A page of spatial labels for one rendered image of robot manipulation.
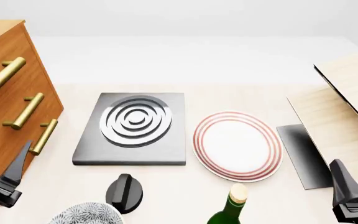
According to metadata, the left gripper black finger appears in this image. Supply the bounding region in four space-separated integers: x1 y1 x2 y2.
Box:
0 140 33 192

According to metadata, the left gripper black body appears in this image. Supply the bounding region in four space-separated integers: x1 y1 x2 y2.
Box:
0 176 23 208

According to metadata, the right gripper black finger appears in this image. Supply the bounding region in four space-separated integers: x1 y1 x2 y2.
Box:
329 159 358 207

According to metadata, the wooden drawer front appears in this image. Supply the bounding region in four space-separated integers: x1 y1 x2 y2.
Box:
0 22 40 100
0 82 65 183
0 54 52 147

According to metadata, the pale wood panelled box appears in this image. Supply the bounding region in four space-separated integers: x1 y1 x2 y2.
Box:
286 45 358 194

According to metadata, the patterned grey-white bowl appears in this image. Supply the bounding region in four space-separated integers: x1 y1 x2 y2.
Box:
48 202 124 224

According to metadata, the round black stove knob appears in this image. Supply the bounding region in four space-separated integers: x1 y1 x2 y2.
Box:
105 173 144 215

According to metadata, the white plate with red rings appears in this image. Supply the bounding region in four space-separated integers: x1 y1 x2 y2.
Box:
192 110 284 183

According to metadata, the flat black stove plate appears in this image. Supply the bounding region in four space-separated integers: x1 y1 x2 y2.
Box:
71 91 186 166

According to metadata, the green bottle with cork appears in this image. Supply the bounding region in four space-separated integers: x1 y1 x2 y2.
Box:
206 183 249 224

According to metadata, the brass drawer handle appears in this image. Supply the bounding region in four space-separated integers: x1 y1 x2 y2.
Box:
29 118 58 156
2 92 45 131
0 56 27 95

